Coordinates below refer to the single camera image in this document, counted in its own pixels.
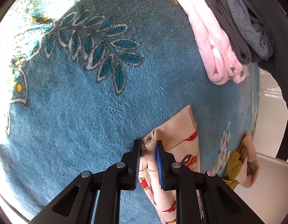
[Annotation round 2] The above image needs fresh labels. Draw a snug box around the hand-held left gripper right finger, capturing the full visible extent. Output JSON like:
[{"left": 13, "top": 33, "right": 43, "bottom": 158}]
[{"left": 155, "top": 140, "right": 266, "bottom": 224}]

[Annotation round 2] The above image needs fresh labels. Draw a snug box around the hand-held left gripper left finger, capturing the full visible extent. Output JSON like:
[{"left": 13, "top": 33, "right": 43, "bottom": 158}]
[{"left": 29, "top": 139, "right": 142, "bottom": 224}]

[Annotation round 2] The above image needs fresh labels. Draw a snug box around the cream car print garment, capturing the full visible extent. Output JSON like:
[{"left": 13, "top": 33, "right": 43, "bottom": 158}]
[{"left": 137, "top": 105, "right": 203, "bottom": 224}]

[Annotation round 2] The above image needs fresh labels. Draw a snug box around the green knit sweater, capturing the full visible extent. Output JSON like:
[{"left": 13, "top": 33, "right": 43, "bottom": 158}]
[{"left": 222, "top": 138, "right": 248, "bottom": 189}]

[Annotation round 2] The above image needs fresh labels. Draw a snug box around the blue floral blanket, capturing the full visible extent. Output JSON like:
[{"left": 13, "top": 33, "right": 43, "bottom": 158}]
[{"left": 0, "top": 0, "right": 261, "bottom": 222}]

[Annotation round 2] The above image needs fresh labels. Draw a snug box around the pink and green sock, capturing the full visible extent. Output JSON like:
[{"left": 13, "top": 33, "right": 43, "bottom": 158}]
[{"left": 235, "top": 133, "right": 261, "bottom": 188}]

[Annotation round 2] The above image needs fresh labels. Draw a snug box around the pink fleece garment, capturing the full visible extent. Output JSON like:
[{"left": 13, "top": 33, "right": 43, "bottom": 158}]
[{"left": 166, "top": 0, "right": 250, "bottom": 86}]

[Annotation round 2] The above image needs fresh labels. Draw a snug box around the dark grey garment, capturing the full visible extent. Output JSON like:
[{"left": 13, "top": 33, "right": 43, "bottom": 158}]
[{"left": 195, "top": 0, "right": 252, "bottom": 65}]

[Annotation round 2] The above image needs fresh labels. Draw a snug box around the grey fleece garment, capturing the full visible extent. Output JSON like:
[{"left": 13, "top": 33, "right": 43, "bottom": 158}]
[{"left": 219, "top": 0, "right": 275, "bottom": 61}]

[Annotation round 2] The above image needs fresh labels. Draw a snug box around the black garment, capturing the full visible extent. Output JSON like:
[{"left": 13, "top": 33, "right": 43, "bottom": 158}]
[{"left": 237, "top": 0, "right": 288, "bottom": 119}]

